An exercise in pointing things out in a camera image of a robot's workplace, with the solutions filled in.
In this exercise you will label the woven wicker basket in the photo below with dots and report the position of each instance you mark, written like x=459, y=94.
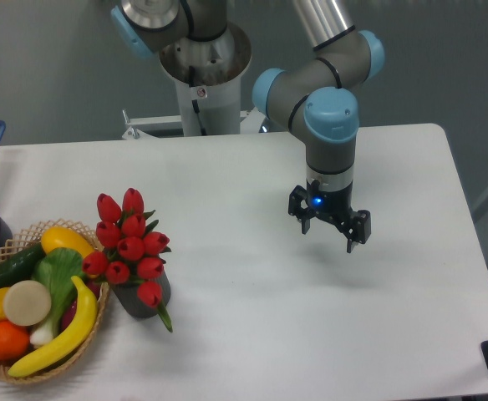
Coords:
x=24, y=239

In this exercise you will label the orange fruit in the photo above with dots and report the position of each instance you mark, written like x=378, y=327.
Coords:
x=14, y=341

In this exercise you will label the red tulip bouquet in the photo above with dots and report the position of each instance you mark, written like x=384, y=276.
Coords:
x=131, y=259

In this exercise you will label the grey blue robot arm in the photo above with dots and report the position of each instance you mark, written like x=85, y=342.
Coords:
x=314, y=103

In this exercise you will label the yellow banana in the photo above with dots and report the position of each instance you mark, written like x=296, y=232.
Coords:
x=67, y=341

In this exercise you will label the green cucumber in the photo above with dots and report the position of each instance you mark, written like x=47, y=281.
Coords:
x=20, y=266

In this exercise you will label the purple eggplant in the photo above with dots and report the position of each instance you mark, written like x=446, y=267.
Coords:
x=68, y=316

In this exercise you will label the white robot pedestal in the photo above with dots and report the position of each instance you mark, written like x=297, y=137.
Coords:
x=207, y=78

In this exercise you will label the green bok choy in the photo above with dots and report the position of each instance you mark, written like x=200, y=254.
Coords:
x=55, y=272

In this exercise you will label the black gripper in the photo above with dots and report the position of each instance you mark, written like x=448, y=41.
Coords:
x=305, y=204

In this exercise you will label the beige round disc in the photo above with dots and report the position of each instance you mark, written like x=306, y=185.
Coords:
x=27, y=303

